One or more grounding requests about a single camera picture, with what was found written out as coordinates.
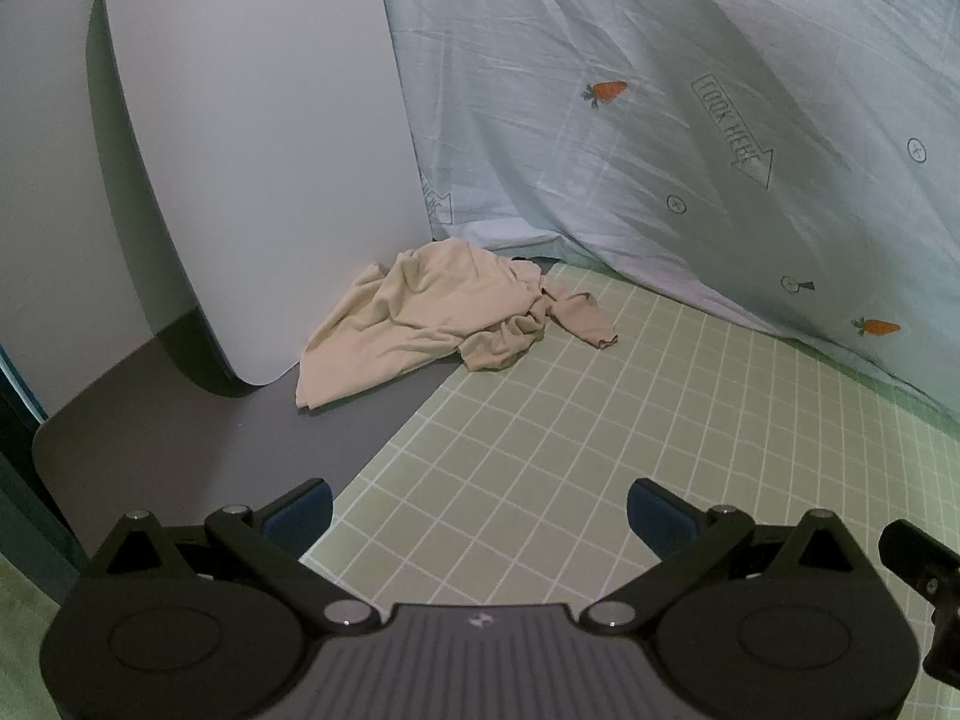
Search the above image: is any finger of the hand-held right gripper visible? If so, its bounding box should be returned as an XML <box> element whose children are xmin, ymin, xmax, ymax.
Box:
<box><xmin>879</xmin><ymin>519</ymin><xmax>960</xmax><ymax>683</ymax></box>

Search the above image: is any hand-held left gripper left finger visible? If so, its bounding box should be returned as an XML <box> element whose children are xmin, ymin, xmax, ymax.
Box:
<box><xmin>79</xmin><ymin>476</ymin><xmax>387</xmax><ymax>631</ymax></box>

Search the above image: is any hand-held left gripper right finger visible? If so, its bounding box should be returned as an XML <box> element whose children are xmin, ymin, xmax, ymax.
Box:
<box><xmin>577</xmin><ymin>476</ymin><xmax>877</xmax><ymax>631</ymax></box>

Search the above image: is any beige long-sleeved shirt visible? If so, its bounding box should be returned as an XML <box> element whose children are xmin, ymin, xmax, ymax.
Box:
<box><xmin>294</xmin><ymin>236</ymin><xmax>620</xmax><ymax>413</ymax></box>

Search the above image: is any green grid mat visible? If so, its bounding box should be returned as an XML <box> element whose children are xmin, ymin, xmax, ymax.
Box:
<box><xmin>300</xmin><ymin>259</ymin><xmax>960</xmax><ymax>720</ymax></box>

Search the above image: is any dark teal panel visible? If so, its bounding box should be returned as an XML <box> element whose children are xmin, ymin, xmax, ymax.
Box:
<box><xmin>0</xmin><ymin>345</ymin><xmax>85</xmax><ymax>605</ymax></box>

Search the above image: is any white rounded board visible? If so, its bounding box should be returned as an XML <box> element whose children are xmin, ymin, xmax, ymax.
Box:
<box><xmin>101</xmin><ymin>0</ymin><xmax>440</xmax><ymax>391</ymax></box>

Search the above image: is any light blue printed bed sheet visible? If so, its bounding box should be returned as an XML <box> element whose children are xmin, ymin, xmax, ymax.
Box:
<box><xmin>371</xmin><ymin>0</ymin><xmax>960</xmax><ymax>421</ymax></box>

